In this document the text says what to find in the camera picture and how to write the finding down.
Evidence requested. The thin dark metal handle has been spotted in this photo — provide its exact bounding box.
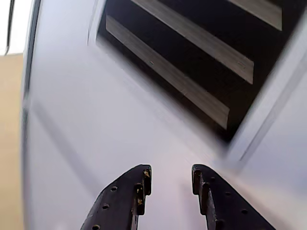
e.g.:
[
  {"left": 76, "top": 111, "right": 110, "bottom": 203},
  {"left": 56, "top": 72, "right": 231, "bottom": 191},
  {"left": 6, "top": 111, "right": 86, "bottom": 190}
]
[{"left": 5, "top": 0, "right": 15, "bottom": 55}]

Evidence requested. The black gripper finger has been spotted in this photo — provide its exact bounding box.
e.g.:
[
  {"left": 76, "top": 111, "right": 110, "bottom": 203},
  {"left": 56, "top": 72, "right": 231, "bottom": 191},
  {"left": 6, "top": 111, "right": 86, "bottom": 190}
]
[
  {"left": 80, "top": 164, "right": 152, "bottom": 230},
  {"left": 191, "top": 164, "right": 277, "bottom": 230}
]

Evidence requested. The wooden slat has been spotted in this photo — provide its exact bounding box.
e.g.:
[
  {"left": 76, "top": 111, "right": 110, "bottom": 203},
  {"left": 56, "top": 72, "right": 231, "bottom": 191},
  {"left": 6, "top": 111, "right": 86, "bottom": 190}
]
[
  {"left": 105, "top": 14, "right": 230, "bottom": 130},
  {"left": 130, "top": 0, "right": 254, "bottom": 85},
  {"left": 226, "top": 0, "right": 283, "bottom": 31}
]

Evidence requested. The white cabinet door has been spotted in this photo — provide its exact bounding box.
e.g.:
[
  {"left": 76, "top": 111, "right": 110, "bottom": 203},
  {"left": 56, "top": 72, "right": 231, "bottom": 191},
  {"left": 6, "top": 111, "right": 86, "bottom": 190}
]
[{"left": 21, "top": 0, "right": 307, "bottom": 230}]

